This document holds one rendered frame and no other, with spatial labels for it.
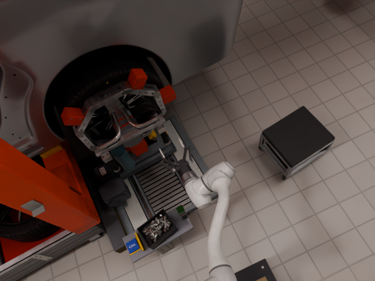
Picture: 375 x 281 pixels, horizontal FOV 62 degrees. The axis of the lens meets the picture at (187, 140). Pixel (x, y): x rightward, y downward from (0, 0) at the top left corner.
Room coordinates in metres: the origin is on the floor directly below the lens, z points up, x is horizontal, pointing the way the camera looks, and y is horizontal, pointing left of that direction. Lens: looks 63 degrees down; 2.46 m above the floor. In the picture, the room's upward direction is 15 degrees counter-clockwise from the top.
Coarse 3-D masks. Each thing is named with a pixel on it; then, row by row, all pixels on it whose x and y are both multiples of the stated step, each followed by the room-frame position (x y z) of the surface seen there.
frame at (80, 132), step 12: (120, 84) 1.12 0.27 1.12; (96, 96) 1.08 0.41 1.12; (108, 96) 1.06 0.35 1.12; (120, 96) 1.07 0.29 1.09; (156, 96) 1.11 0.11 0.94; (84, 108) 1.05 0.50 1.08; (96, 108) 1.03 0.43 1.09; (84, 120) 1.00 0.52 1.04; (84, 132) 1.03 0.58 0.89; (144, 132) 1.08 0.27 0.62; (96, 144) 1.01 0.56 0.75
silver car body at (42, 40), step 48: (0, 0) 1.19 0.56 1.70; (48, 0) 1.21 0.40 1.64; (96, 0) 1.24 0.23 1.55; (144, 0) 1.29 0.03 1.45; (192, 0) 1.36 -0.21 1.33; (240, 0) 1.47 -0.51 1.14; (0, 48) 1.12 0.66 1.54; (48, 48) 1.16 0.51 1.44; (96, 48) 1.21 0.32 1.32; (192, 48) 1.35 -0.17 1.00; (0, 96) 1.10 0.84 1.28; (48, 144) 1.07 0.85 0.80
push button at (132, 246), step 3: (132, 240) 0.43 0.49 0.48; (135, 240) 0.43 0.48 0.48; (126, 243) 0.42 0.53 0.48; (129, 243) 0.42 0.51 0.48; (132, 243) 0.41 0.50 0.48; (135, 243) 0.41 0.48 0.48; (129, 246) 0.40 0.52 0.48; (132, 246) 0.39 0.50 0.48; (135, 246) 0.39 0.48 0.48; (138, 246) 0.38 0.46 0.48; (129, 249) 0.38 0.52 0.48; (132, 249) 0.38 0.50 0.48; (135, 249) 0.37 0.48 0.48; (129, 252) 0.37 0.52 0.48; (132, 252) 0.36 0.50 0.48
